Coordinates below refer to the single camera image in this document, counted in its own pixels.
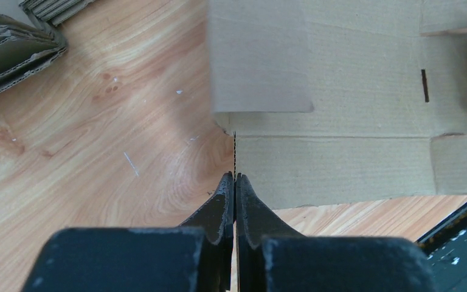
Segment stack of flat cardboard blanks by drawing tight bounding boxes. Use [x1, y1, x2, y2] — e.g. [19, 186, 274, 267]
[0, 1, 90, 93]

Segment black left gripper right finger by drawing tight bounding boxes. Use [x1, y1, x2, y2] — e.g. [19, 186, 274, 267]
[235, 173, 304, 291]

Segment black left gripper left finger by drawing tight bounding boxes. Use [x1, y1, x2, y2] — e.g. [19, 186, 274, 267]
[180, 172, 234, 291]

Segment brown cardboard box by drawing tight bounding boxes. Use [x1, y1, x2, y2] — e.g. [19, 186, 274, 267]
[207, 1, 467, 209]

